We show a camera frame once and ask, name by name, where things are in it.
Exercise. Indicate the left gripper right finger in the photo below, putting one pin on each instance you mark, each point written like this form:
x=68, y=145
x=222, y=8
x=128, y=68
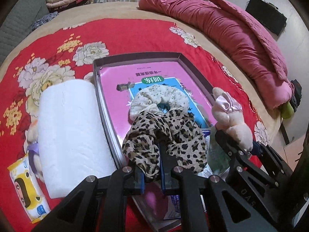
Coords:
x=174, y=177

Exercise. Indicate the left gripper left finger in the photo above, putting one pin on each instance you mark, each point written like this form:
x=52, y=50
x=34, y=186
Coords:
x=128, y=180

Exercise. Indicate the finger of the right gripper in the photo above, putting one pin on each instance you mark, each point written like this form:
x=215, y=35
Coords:
x=231, y=147
x=257, y=148

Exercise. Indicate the leopard print scrunchie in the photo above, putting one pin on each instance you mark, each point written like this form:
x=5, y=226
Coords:
x=182, y=136

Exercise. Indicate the plush bear pink bow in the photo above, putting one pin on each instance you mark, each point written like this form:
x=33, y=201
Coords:
x=230, y=118

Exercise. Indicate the white floral scrunchie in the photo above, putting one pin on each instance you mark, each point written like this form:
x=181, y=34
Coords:
x=149, y=99

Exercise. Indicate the yellow cartoon tissue pack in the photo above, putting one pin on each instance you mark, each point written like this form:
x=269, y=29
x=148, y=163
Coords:
x=28, y=190

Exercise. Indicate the blue white wipes packet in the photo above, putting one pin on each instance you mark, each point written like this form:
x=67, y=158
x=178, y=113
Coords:
x=217, y=163

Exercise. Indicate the plush bear purple bow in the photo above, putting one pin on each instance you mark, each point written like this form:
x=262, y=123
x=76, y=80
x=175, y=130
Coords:
x=33, y=151

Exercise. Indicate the green pillow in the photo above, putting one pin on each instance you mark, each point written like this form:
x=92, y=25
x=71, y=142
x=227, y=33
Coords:
x=287, y=110

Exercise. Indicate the white paper towel roll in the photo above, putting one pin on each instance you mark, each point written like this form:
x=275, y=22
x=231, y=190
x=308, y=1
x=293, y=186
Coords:
x=71, y=137

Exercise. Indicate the pink and blue book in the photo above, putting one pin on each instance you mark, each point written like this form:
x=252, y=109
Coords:
x=117, y=85

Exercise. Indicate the pink quilt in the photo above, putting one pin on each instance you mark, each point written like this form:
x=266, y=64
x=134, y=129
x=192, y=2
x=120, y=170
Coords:
x=241, y=36

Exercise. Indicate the dark shallow box tray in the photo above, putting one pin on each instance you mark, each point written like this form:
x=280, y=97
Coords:
x=146, y=56

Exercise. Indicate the red floral blanket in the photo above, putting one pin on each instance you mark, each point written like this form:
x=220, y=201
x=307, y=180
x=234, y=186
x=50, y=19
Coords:
x=69, y=53

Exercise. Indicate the blue patterned cloth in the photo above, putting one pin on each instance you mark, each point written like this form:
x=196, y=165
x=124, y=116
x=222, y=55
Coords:
x=45, y=19

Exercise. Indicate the grey quilted headboard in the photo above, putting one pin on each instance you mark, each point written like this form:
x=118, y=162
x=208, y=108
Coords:
x=19, y=23

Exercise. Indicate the black wall television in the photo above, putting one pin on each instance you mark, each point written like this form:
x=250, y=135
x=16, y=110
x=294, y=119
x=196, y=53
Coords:
x=268, y=15

